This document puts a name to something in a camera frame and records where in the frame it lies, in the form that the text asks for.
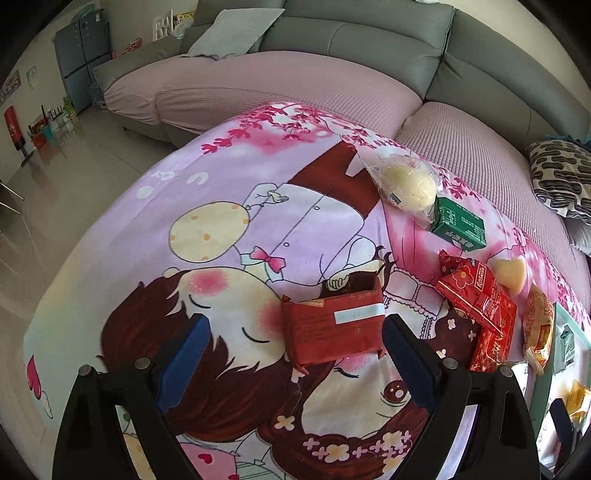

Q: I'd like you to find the teal cardboard box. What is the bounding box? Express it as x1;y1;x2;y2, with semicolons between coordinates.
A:
526;302;591;476

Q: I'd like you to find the grey velvet pillow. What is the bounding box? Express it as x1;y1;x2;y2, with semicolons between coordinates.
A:
566;217;591;259

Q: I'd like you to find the light grey pillow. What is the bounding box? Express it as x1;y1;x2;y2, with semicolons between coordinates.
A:
180;8;286;60

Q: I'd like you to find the white heart-shaped snack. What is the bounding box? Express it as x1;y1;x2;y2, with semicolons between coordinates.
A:
489;256;528;296

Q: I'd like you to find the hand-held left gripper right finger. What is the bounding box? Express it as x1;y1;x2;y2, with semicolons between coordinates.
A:
382;314;541;480

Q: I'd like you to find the metal chair leg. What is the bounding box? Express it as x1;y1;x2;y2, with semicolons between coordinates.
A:
0;178;26;217

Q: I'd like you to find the toy clutter shelf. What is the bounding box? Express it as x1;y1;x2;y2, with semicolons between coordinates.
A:
28;104;79;148

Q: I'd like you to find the red standing object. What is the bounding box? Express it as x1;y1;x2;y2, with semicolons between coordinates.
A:
4;105;28;158

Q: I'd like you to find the pink sofa cover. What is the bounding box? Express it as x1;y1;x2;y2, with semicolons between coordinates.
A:
104;48;426;148
396;102;578;241

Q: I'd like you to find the grey sofa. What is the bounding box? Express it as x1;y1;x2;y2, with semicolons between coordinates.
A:
92;0;591;153

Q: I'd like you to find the orange translucent snack packet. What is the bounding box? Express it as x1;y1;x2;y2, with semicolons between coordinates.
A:
566;381;591;425

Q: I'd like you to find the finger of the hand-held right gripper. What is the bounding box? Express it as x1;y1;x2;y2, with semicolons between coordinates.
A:
549;398;578;462

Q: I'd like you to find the square red snack packet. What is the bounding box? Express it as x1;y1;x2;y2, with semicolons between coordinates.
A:
281;277;386;377

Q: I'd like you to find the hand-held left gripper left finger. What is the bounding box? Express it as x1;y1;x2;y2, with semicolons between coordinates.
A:
52;313;212;480

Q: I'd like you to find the printed blanket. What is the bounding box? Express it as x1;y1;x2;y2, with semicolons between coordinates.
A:
23;102;591;480

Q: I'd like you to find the black and white patterned pillow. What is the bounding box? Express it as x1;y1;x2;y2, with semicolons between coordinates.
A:
526;138;591;220

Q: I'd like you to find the white frame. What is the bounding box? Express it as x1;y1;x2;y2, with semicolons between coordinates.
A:
154;11;178;42

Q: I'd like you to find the grey blue cabinet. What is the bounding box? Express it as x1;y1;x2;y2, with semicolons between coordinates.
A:
54;8;112;116

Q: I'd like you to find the red flower print snack packet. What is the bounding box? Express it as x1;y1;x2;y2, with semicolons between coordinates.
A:
434;249;518;337

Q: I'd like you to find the wall poster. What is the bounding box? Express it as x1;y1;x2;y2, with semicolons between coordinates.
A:
0;71;23;102

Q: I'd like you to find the yellow and red cake packet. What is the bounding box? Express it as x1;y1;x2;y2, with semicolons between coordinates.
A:
522;284;555;374

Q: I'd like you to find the green snack packet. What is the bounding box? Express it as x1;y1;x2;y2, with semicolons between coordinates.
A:
430;195;489;252

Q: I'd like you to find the white bun in clear packet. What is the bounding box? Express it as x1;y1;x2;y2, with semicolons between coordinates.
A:
359;154;439;229

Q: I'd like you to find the long red snack packet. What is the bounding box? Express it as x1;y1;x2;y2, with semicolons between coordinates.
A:
468;300;518;374

